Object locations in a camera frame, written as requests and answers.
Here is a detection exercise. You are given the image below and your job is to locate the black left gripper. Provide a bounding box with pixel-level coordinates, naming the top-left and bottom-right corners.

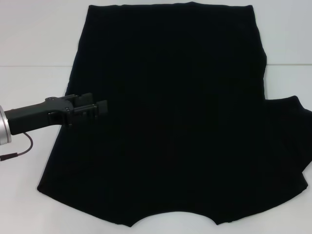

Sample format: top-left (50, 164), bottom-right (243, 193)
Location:
top-left (3, 92), bottom-right (109, 136)

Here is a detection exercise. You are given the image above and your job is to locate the black shirt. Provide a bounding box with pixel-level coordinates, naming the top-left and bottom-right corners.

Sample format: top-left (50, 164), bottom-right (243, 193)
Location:
top-left (36, 1), bottom-right (312, 222)

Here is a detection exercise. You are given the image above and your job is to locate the left arm cable with plug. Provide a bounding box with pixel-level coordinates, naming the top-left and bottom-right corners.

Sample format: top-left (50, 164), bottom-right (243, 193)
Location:
top-left (0, 132), bottom-right (35, 162)

